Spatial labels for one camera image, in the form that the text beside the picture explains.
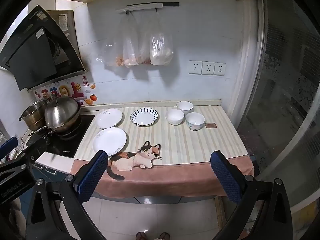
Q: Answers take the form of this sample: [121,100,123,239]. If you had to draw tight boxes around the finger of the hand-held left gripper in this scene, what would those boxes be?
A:
[0,139,48,172]
[0,137,18,157]

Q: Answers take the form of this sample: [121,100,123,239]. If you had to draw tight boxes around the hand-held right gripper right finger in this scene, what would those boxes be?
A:
[210,151,293,240]

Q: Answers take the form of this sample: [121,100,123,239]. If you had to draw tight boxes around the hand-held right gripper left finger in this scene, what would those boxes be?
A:
[26,150,109,240]

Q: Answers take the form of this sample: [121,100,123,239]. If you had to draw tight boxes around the white patterned bowl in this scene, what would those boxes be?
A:
[185,112,205,131]

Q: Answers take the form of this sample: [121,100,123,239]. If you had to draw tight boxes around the white bowl with dark rim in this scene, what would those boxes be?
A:
[176,101,194,113]

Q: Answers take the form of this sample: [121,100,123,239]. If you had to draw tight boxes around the black induction cooktop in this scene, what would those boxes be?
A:
[25,114,96,158]

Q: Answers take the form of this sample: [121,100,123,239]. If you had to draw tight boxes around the stainless steel steamer pot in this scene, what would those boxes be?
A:
[20,97,50,132]

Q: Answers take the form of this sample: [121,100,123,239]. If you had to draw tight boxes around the stainless steel wok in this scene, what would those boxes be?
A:
[28,115,82,140]

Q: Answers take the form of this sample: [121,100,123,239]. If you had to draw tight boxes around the plain white plate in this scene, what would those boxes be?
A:
[92,127,128,155]

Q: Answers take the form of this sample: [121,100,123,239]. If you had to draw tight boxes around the striped cat print tablecloth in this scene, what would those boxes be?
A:
[70,105,254,199]

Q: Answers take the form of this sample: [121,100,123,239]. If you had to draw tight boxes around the white floral plate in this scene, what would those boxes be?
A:
[94,109,123,130]

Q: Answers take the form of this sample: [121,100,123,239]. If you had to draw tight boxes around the kitchen base cabinet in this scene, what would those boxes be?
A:
[19,160,215,230]

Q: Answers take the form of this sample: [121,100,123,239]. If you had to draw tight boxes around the blue striped plate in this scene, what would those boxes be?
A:
[130,107,159,126]

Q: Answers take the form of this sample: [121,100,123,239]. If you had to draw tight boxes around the plain white bowl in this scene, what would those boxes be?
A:
[165,109,185,125]

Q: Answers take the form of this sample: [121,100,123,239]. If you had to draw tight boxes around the black range hood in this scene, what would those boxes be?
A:
[0,5,88,92]

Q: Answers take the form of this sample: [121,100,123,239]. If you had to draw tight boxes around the frosted glass sliding door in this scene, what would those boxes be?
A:
[250,0,320,208]

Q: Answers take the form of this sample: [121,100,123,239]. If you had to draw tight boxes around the clear plastic bag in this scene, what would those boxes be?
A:
[122,15,139,68]
[96,40,125,68]
[149,12,174,66]

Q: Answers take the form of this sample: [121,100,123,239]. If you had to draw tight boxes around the colourful wall stickers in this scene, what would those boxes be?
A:
[34,76,98,107]

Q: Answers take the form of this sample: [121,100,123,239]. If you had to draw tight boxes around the white wall power outlet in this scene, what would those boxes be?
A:
[188,60,202,75]
[202,61,215,75]
[214,62,226,76]

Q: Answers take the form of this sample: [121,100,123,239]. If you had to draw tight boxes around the wall hook rail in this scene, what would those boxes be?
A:
[116,2,180,14]

